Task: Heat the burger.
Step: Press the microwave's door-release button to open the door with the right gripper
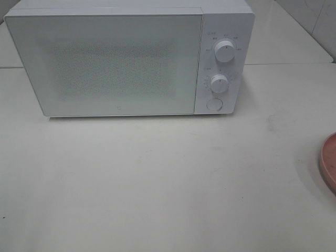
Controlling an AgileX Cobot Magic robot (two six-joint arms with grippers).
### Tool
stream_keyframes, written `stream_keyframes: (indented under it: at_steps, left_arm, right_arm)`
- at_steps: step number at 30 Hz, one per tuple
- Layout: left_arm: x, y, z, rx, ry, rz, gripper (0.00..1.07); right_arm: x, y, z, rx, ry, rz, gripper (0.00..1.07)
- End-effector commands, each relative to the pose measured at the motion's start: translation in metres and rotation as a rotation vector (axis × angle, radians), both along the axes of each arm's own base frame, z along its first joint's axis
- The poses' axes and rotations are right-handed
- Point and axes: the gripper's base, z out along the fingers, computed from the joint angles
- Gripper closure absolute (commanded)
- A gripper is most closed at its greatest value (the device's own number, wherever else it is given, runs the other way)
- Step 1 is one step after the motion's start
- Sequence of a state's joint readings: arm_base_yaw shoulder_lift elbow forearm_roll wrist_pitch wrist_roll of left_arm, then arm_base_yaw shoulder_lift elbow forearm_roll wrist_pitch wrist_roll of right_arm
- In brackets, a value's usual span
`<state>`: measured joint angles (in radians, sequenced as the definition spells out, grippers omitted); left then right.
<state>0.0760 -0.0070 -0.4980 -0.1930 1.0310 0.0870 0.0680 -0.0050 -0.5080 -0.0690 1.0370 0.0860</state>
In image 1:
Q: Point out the round white door button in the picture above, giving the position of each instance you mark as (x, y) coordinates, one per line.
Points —
(214, 104)

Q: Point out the white microwave door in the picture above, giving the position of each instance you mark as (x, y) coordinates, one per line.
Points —
(110, 65)

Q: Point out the pink round plate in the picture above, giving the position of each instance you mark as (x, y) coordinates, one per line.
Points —
(327, 162)

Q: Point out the lower white timer knob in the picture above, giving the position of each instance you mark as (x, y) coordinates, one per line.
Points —
(219, 83)

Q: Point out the upper white power knob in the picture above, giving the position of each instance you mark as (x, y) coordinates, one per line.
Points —
(225, 50)

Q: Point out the white microwave oven body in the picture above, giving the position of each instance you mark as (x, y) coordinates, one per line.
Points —
(232, 20)

